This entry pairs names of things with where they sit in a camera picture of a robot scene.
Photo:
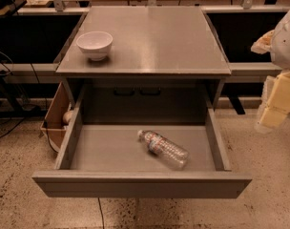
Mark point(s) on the black cabinet handle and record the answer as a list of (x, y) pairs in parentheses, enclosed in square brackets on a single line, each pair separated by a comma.
[(150, 91), (124, 91)]

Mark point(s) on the black right cabinet handle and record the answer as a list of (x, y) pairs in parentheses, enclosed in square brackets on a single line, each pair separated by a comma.
[(150, 91)]

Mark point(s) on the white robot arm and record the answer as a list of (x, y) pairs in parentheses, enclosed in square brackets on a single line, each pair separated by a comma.
[(280, 44)]

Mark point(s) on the white ceramic bowl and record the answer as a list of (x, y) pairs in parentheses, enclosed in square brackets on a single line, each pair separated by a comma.
[(95, 45)]

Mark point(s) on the clear plastic water bottle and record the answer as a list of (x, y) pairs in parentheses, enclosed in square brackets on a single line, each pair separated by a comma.
[(170, 153)]

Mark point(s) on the black left cabinet handle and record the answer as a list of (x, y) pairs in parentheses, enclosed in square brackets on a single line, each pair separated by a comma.
[(124, 91)]

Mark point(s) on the grey metal cabinet counter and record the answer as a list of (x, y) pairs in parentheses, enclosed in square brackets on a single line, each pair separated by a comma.
[(153, 47)]

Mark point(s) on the grey open top drawer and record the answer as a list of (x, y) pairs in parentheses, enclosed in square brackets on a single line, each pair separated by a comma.
[(101, 155)]

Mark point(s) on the brown cardboard box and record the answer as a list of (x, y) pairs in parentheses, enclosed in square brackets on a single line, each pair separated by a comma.
[(53, 126)]

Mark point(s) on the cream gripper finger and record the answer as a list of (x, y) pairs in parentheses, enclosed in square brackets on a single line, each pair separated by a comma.
[(275, 103), (263, 44)]

